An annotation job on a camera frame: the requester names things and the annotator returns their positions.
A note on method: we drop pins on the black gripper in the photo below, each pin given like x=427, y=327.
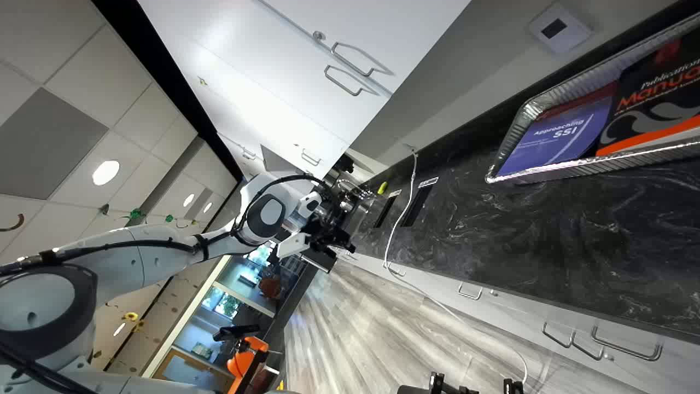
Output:
x=329, y=219

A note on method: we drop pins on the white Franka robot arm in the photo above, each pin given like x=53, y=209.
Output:
x=146, y=260

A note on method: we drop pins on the white lower cabinet front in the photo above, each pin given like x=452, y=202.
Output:
x=466, y=328

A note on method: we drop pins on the white cabinet door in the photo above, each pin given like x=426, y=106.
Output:
x=254, y=73
x=395, y=30

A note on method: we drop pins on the small metal cabinet lock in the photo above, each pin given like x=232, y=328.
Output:
x=318, y=35

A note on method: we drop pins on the black countertop appliance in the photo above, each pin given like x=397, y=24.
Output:
x=348, y=177

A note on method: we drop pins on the orange machine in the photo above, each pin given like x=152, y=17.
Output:
x=243, y=357

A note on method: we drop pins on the black stand part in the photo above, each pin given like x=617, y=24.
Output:
x=441, y=383
x=513, y=385

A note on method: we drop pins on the silver foil tray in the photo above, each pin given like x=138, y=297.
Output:
x=577, y=168

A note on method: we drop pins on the round ceiling light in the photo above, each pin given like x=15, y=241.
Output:
x=106, y=173

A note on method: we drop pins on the dark curved ceiling fixture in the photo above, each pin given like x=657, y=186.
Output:
x=13, y=224

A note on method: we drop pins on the black orange manual booklet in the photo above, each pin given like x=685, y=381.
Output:
x=657, y=95

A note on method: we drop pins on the glass window white frame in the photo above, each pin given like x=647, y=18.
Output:
x=219, y=308

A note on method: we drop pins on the white wall thermostat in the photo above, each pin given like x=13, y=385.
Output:
x=559, y=32

